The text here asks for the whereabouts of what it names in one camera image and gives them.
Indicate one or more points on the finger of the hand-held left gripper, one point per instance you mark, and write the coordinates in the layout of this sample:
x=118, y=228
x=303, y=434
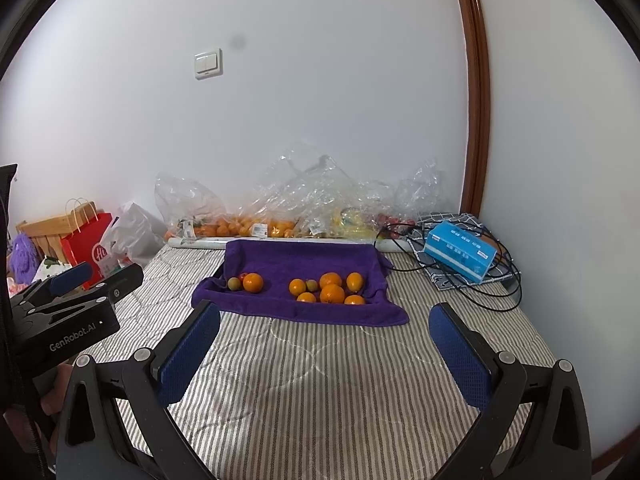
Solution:
x=72, y=277
x=120, y=282

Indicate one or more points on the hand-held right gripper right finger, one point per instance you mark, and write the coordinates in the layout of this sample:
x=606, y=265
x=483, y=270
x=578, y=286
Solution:
x=460, y=360

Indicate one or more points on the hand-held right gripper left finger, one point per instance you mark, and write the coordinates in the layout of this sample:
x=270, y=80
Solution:
x=192, y=355

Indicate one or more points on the small green fruit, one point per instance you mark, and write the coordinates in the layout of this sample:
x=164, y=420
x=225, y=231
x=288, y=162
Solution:
x=312, y=285
x=233, y=284

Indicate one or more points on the group of small oranges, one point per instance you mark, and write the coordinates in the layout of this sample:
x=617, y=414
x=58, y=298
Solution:
x=332, y=292

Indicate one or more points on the person's left hand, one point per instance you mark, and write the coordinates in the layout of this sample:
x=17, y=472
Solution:
x=55, y=390

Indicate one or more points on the red paper bag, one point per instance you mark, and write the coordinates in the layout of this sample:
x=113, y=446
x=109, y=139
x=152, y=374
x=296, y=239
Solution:
x=85, y=247

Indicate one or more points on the white plastic bag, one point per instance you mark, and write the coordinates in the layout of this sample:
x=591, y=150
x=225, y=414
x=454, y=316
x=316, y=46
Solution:
x=137, y=237

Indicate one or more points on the wooden crate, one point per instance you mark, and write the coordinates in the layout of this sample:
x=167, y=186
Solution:
x=45, y=232

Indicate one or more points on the purple plush toy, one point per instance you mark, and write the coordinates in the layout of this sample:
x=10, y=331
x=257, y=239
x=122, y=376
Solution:
x=22, y=257

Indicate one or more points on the clear plastic bag with oranges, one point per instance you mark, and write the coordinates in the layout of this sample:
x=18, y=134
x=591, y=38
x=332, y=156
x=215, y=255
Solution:
x=185, y=195

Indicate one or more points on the blue tissue box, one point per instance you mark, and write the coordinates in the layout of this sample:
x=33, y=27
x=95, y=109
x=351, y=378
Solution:
x=460, y=250

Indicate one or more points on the striped mattress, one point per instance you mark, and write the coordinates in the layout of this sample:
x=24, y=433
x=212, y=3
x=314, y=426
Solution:
x=325, y=385

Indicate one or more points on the dark grid-patterned cloth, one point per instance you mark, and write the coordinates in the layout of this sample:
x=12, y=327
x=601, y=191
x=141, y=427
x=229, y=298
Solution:
x=450, y=217

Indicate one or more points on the purple towel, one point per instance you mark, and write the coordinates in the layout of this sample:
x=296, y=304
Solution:
x=300, y=260

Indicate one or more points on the clear bag with red fruit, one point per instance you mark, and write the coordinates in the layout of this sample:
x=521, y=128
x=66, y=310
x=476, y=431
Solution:
x=420, y=185

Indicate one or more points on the clear bag with yellow fruit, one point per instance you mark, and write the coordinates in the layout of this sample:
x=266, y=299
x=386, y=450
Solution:
x=310, y=185

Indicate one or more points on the white light switch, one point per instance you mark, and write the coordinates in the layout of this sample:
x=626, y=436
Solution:
x=207, y=64

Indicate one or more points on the brown wooden door frame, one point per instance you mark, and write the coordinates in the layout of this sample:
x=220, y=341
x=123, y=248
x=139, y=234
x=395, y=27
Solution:
x=472, y=85

